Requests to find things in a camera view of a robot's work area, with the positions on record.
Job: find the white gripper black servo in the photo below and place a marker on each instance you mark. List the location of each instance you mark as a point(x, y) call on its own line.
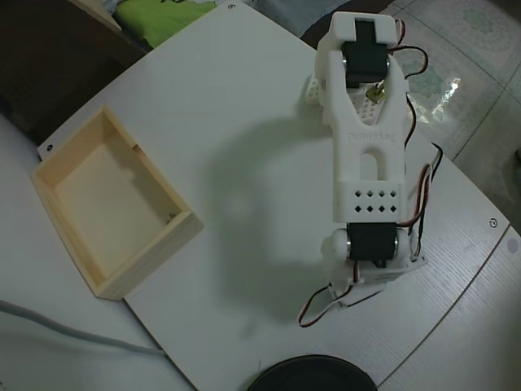
point(334, 290)

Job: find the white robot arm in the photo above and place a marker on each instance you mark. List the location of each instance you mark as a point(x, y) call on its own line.
point(366, 163)

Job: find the light wooden box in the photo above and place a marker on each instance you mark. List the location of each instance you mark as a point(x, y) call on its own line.
point(122, 252)

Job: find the grey round cap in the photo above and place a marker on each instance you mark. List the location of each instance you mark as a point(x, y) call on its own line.
point(513, 245)

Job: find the black round object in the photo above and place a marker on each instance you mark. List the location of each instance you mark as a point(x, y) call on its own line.
point(313, 374)

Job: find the brass table clamp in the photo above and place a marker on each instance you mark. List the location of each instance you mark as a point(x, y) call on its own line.
point(376, 94)

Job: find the green cloth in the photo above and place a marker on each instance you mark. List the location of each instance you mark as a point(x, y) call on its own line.
point(163, 20)

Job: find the light wooden board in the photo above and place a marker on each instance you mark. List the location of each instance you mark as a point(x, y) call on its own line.
point(97, 12)

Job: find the dark brown furniture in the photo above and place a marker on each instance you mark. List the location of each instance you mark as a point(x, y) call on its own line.
point(49, 53)

